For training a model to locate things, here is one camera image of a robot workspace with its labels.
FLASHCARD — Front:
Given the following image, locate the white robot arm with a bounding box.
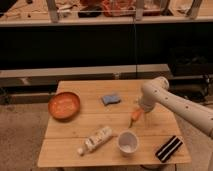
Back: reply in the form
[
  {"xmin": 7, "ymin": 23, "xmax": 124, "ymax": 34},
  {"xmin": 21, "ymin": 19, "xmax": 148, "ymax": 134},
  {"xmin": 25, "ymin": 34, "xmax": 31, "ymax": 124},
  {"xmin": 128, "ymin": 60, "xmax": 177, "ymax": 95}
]
[{"xmin": 139, "ymin": 77, "xmax": 213, "ymax": 139}]

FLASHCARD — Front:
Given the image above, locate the orange ceramic bowl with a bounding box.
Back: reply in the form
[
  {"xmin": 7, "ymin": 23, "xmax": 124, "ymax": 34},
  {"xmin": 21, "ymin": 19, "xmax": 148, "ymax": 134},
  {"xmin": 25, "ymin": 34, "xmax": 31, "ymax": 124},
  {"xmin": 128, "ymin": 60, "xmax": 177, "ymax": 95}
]
[{"xmin": 48, "ymin": 92, "xmax": 80, "ymax": 120}]

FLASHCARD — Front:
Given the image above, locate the blue sponge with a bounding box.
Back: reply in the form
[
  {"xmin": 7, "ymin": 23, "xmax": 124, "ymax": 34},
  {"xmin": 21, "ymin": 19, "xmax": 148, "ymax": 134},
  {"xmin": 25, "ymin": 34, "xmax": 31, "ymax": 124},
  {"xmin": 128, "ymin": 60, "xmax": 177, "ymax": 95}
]
[{"xmin": 101, "ymin": 94, "xmax": 121, "ymax": 106}]

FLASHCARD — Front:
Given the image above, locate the wooden table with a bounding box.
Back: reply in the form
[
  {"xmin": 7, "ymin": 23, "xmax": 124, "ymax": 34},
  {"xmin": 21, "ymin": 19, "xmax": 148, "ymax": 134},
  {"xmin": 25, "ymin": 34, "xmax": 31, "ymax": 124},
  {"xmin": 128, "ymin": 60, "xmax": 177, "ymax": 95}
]
[{"xmin": 37, "ymin": 78, "xmax": 192, "ymax": 169}]

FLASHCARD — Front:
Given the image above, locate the white plastic bottle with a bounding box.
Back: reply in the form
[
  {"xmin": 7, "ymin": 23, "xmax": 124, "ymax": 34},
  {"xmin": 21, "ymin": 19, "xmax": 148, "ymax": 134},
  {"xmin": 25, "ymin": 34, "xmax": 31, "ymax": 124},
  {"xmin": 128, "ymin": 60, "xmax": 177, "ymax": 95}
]
[{"xmin": 77, "ymin": 126, "xmax": 113, "ymax": 156}]

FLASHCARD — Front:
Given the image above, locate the white cup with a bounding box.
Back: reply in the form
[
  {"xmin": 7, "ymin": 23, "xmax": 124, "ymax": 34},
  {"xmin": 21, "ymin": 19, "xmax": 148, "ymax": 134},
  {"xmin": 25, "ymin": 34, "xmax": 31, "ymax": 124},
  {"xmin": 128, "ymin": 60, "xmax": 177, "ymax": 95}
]
[{"xmin": 117, "ymin": 130, "xmax": 139, "ymax": 157}]

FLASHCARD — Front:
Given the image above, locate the long wooden bench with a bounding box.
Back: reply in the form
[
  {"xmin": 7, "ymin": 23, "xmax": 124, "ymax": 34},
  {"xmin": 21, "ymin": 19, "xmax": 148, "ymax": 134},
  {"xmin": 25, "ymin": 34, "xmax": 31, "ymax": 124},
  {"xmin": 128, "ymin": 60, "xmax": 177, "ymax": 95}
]
[{"xmin": 0, "ymin": 64, "xmax": 170, "ymax": 105}]

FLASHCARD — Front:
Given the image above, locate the black white striped block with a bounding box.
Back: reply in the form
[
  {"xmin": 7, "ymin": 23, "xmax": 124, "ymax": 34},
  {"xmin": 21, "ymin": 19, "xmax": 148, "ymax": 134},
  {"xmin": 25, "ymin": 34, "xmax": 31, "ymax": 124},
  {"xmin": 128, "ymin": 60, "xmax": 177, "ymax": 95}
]
[{"xmin": 155, "ymin": 136, "xmax": 183, "ymax": 163}]

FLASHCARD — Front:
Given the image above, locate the black hanging cable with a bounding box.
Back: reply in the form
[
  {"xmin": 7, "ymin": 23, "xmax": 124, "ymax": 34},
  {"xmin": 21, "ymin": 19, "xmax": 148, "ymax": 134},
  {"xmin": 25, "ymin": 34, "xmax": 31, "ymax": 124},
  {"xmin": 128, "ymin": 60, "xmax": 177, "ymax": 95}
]
[{"xmin": 133, "ymin": 16, "xmax": 139, "ymax": 80}]

